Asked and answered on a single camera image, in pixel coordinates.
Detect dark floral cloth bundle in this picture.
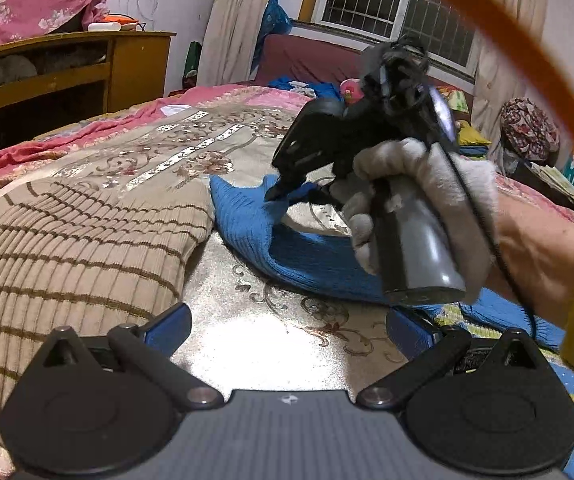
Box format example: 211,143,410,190
498,97,561,162

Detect white and orange box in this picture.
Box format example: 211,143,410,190
86,14,144,34

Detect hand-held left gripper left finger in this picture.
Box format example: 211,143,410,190
31,302,225,409

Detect yellow folded cloth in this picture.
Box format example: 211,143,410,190
458,124,492,147

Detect pink floral pillow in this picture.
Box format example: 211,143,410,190
339,79,369,107

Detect person's right forearm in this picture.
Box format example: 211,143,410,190
472,192,574,376

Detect black cable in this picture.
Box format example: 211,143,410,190
429,142,538,333

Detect folded pale cloths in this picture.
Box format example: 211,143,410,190
526,160,574,207

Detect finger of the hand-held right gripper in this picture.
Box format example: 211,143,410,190
263,179,319,207

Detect blue crumpled clothes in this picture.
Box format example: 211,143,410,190
268,76,344,102

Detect orange cable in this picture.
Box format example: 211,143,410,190
411,0,574,223

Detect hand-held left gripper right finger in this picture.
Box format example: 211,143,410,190
356,306,551,409

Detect blue knitted sweater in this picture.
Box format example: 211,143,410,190
209,175,564,352

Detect green bag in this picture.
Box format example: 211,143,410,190
183,41,204,87

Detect beige striped knitted sweater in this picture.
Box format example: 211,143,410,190
0,177,217,436

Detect wooden cabinet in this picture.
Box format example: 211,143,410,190
0,30,177,166

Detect silver floral bedspread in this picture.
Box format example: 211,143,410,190
0,84,574,461

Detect blue hanging cloth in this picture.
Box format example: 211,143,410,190
253,0,294,81

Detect person's right hand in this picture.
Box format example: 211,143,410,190
329,136,501,307

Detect maroon sofa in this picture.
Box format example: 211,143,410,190
254,34,478,128

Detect beige curtain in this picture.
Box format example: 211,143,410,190
202,0,288,87
472,0,551,137

